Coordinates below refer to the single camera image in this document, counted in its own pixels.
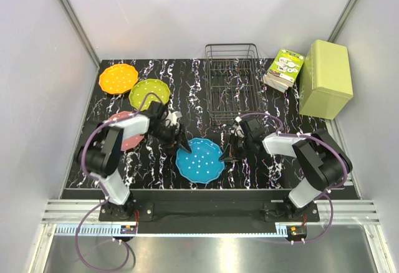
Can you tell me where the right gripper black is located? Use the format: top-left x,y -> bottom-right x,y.
220,133 -> 252,163

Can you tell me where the blue dotted plate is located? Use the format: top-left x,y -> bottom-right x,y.
175,138 -> 225,184

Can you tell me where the black wire dish rack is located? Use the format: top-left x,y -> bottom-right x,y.
204,43 -> 261,126

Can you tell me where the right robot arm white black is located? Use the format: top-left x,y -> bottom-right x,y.
219,112 -> 353,222

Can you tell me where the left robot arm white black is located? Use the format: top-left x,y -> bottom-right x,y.
74,101 -> 191,221

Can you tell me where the pink dotted plate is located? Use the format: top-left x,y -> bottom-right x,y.
108,111 -> 144,151

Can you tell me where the green dotted plate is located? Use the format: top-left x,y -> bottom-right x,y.
128,79 -> 171,110

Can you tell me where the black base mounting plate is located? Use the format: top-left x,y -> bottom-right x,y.
99,200 -> 320,223

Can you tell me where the orange dotted plate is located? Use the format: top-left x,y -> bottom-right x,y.
99,64 -> 138,95

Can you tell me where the green book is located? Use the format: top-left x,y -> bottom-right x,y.
262,48 -> 305,93

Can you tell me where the light green box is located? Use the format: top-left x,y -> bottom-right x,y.
299,40 -> 353,120

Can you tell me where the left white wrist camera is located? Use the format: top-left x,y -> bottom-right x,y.
165,111 -> 182,127

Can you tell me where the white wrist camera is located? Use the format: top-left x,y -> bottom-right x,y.
233,117 -> 245,138
165,111 -> 182,127

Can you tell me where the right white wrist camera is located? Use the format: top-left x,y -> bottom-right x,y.
233,117 -> 245,138

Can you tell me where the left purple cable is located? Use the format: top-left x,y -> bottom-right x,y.
75,92 -> 166,269

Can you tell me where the purple cable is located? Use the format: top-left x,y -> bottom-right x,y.
239,112 -> 352,245
75,92 -> 166,269

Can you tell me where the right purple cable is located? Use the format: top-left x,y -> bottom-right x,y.
239,112 -> 352,245

